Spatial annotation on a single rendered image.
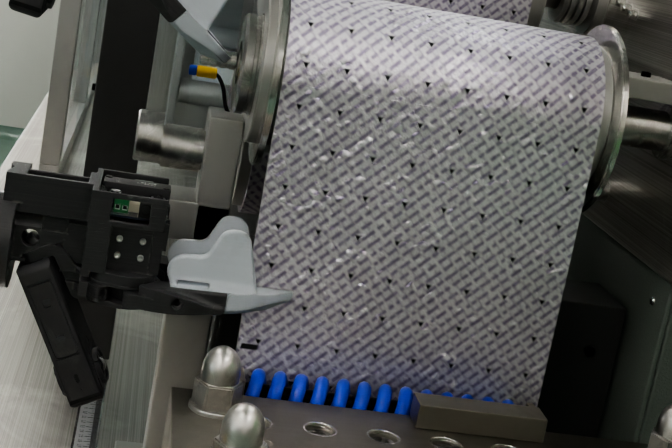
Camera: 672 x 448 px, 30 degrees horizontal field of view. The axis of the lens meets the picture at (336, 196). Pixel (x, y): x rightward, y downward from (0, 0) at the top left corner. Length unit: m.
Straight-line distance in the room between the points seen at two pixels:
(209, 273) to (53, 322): 0.11
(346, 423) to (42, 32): 5.70
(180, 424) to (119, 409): 0.34
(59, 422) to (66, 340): 0.24
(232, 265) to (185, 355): 0.15
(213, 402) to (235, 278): 0.09
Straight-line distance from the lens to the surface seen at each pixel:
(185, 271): 0.89
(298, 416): 0.88
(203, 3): 0.93
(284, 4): 0.88
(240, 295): 0.89
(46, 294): 0.89
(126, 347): 1.33
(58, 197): 0.88
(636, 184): 1.08
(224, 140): 0.96
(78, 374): 0.91
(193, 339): 1.01
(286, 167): 0.89
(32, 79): 6.54
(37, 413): 1.15
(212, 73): 1.00
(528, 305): 0.95
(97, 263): 0.87
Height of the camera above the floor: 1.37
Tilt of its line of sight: 12 degrees down
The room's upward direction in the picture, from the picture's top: 10 degrees clockwise
